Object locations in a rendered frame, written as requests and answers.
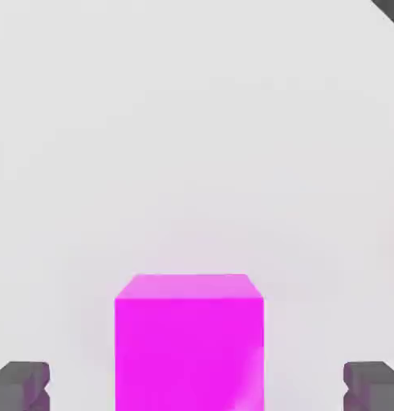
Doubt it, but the small magenta cube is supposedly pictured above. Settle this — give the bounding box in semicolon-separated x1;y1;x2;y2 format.
114;273;266;411

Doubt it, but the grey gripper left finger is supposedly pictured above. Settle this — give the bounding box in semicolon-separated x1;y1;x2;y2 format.
0;360;51;411

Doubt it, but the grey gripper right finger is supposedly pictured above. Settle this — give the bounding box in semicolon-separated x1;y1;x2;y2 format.
343;360;394;411

